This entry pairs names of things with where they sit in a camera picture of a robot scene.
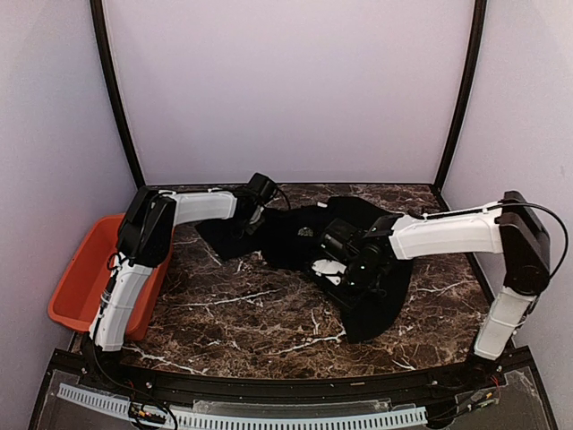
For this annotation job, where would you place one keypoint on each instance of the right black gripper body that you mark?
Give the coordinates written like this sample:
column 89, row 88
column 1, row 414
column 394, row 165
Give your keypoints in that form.
column 354, row 291

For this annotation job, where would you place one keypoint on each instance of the black t-shirt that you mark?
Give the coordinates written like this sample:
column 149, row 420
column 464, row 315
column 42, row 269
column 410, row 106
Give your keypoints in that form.
column 342, row 246

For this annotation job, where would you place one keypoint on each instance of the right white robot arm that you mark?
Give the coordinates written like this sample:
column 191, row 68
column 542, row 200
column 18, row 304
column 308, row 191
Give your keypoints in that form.
column 509, row 227

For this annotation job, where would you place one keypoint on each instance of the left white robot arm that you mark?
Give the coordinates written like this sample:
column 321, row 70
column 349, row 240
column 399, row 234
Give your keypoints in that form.
column 144, row 241

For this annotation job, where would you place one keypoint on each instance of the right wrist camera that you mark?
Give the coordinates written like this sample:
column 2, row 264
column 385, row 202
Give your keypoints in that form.
column 330, row 270

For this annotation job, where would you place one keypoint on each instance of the right black frame post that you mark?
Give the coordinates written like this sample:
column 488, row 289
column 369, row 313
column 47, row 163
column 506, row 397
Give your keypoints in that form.
column 463, row 97

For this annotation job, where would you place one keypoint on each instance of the black frame post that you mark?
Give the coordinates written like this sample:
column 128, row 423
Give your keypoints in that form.
column 463, row 97
column 99, row 24

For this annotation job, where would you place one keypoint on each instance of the black front rail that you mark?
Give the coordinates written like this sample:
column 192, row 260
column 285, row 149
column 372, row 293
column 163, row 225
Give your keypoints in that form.
column 426, row 386

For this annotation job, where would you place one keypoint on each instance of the white slotted cable duct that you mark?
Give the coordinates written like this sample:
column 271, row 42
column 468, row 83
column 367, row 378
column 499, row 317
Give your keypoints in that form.
column 210, row 414

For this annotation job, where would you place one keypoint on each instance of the left black frame post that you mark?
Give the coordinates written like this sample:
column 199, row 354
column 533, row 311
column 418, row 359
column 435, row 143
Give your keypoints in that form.
column 99, row 24

